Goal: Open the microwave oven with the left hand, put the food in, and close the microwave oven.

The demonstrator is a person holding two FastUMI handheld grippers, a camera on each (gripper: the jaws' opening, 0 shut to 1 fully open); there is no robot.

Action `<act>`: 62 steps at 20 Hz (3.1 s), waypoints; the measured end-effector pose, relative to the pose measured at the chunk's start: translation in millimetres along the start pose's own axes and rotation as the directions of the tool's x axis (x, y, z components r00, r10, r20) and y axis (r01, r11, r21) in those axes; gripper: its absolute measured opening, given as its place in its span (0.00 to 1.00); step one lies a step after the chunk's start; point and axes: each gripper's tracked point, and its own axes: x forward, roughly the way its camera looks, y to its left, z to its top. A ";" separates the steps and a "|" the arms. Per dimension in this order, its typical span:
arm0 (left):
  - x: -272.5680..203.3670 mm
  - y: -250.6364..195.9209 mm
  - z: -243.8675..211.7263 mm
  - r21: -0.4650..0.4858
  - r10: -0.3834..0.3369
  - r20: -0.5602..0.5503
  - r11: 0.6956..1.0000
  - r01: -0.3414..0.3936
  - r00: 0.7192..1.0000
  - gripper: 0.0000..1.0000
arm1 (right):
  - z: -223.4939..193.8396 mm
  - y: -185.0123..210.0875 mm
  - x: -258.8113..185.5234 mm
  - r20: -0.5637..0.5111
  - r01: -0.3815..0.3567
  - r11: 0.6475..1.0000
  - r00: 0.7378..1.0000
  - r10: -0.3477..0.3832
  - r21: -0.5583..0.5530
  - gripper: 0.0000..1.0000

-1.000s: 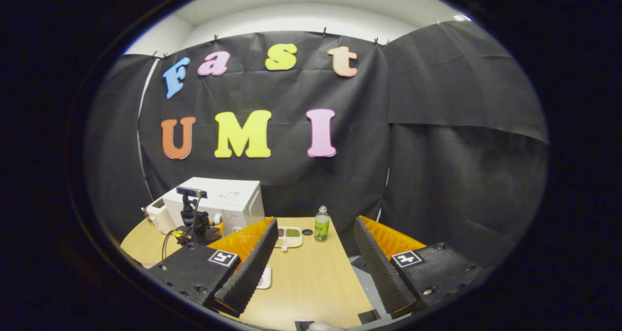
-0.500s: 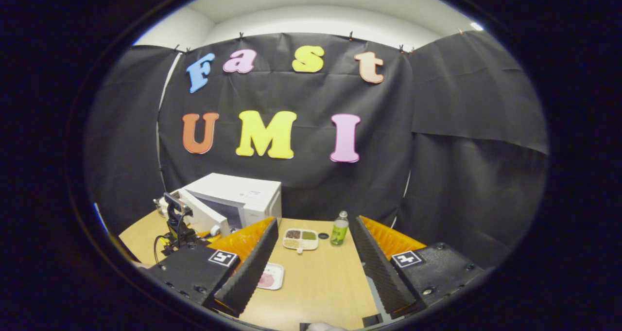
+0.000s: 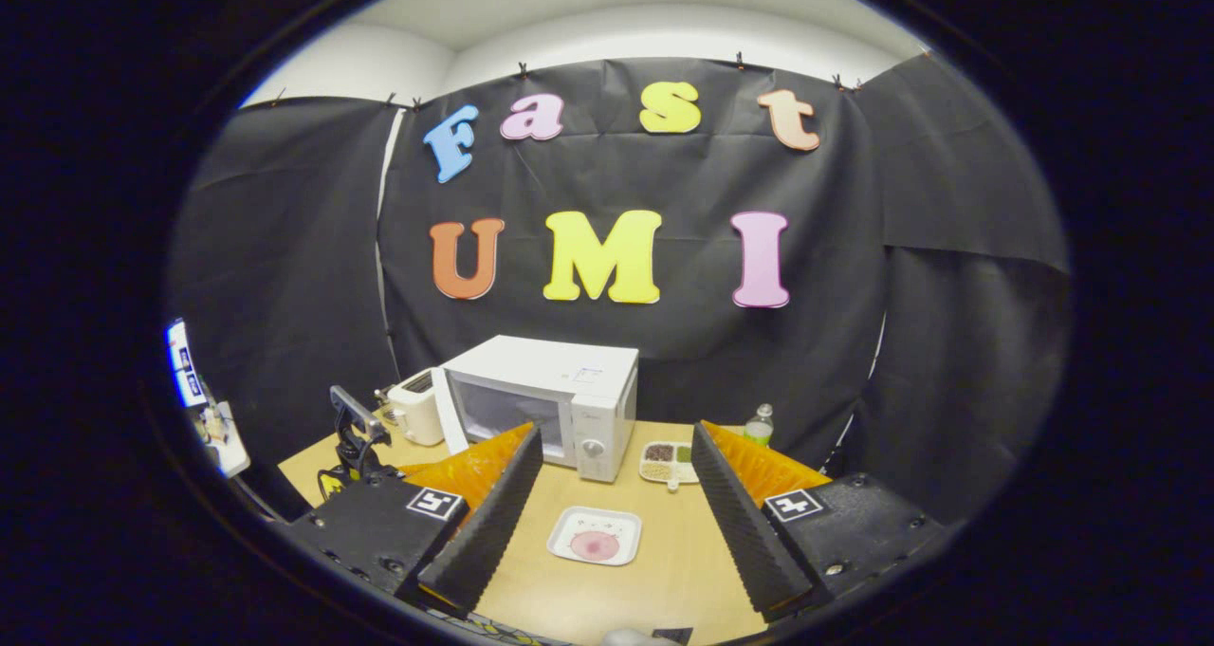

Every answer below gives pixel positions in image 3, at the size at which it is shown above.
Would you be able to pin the computer monitor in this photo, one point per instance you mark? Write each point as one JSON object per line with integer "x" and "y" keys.
{"x": 185, "y": 366}

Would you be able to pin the white toaster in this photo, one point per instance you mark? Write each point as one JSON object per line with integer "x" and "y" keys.
{"x": 417, "y": 414}

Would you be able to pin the white plate with pink food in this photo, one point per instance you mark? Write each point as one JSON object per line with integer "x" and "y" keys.
{"x": 596, "y": 537}

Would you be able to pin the green drink bottle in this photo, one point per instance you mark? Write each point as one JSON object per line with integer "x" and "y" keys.
{"x": 759, "y": 428}

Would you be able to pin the white divided dish of beans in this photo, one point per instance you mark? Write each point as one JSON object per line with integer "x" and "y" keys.
{"x": 664, "y": 461}

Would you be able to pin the white microwave oven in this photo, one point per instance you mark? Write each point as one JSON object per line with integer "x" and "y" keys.
{"x": 541, "y": 361}

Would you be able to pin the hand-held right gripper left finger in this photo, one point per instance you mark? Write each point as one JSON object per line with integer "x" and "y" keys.
{"x": 493, "y": 532}

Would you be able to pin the black backdrop cloth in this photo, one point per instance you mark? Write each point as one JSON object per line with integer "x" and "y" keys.
{"x": 854, "y": 248}

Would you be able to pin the row of black cloth clips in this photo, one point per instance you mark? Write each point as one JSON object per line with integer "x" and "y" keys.
{"x": 522, "y": 69}

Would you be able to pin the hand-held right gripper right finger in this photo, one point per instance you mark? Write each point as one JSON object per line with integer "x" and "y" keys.
{"x": 744, "y": 532}

